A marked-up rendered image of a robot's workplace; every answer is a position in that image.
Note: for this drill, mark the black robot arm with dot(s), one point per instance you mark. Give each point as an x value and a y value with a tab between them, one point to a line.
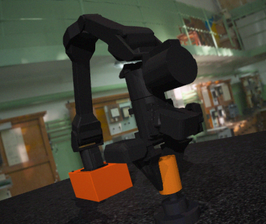
164	67

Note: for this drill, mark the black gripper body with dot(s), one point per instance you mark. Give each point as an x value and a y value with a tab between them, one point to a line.
142	145

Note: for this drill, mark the orange cylinder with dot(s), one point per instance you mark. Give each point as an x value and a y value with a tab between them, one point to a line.
170	174

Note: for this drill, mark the dark stepped round pedestal with shaft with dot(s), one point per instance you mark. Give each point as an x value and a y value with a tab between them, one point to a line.
176	210

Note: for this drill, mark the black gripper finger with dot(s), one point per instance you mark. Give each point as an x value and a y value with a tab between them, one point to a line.
176	149
149	166

